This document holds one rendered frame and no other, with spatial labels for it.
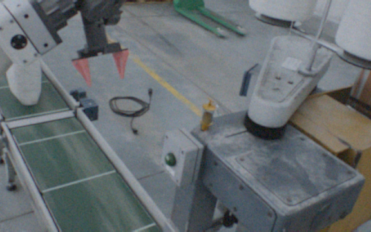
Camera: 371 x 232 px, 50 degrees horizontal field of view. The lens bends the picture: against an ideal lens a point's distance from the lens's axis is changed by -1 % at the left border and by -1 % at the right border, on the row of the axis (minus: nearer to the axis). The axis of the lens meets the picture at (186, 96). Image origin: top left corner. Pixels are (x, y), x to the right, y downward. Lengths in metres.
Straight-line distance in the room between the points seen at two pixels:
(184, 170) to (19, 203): 1.90
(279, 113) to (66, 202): 1.40
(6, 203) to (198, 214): 1.82
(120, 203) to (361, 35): 1.48
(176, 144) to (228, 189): 0.13
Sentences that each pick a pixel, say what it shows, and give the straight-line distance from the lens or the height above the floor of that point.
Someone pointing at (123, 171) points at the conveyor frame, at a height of 0.41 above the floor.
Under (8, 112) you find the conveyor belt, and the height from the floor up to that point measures 0.38.
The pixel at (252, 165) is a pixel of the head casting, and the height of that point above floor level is 1.34.
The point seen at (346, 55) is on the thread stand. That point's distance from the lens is 0.92.
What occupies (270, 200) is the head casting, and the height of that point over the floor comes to 1.33.
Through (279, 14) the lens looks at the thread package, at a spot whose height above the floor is 1.54.
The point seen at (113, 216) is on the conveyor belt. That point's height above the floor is 0.38.
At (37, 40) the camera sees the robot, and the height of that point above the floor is 1.44.
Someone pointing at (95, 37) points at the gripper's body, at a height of 1.40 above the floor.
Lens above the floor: 1.78
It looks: 28 degrees down
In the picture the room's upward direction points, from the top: 9 degrees clockwise
